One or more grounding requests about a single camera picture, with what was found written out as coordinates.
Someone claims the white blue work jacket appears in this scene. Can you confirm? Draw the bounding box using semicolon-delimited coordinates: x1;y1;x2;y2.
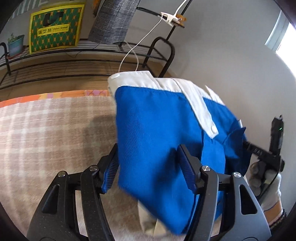
108;71;251;235

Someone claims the black metal clothes rack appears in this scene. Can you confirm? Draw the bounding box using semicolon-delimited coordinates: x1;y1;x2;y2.
0;0;194;90

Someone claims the right hand white glove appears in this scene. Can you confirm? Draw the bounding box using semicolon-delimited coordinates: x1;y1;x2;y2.
248;162;282;211

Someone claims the orange patterned bed sheet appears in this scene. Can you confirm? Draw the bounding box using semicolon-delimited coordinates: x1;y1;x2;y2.
0;90;110;108

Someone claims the plaid bed blanket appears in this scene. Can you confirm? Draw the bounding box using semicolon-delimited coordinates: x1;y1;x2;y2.
0;96;223;241

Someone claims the grey plaid hanging coat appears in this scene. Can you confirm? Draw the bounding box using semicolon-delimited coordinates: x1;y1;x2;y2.
88;0;139;45

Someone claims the white clip lamp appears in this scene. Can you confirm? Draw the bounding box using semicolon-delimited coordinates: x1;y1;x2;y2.
160;12;187;28

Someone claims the yellow green cardboard box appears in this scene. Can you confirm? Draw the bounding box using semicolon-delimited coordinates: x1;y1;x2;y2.
28;1;85;54

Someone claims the white lamp cable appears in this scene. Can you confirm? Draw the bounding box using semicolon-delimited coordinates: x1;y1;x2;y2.
117;0;188;73

